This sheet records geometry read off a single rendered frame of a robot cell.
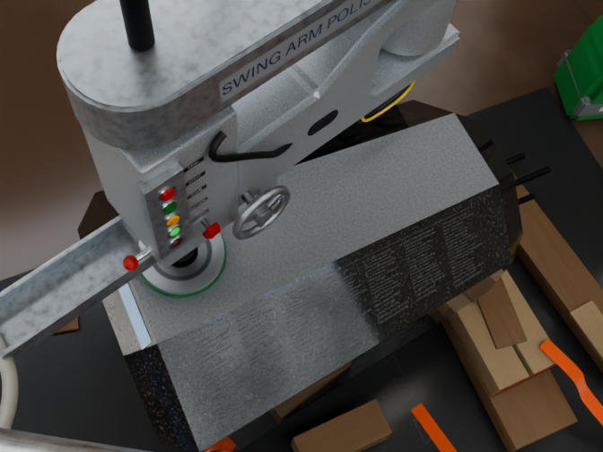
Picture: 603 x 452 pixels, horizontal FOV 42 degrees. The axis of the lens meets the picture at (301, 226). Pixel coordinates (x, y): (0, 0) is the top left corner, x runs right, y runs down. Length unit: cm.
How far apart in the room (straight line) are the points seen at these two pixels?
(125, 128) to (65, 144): 196
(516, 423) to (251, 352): 108
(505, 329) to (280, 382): 92
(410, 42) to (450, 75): 164
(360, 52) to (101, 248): 69
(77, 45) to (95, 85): 8
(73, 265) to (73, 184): 135
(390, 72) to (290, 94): 33
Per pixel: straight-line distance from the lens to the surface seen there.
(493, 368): 267
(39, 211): 306
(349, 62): 154
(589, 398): 284
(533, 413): 278
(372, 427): 261
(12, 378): 166
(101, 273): 173
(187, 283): 191
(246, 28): 125
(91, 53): 124
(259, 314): 198
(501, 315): 272
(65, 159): 314
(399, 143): 219
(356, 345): 213
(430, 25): 174
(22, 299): 174
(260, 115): 152
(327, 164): 212
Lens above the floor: 267
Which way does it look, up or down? 65 degrees down
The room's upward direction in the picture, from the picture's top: 9 degrees clockwise
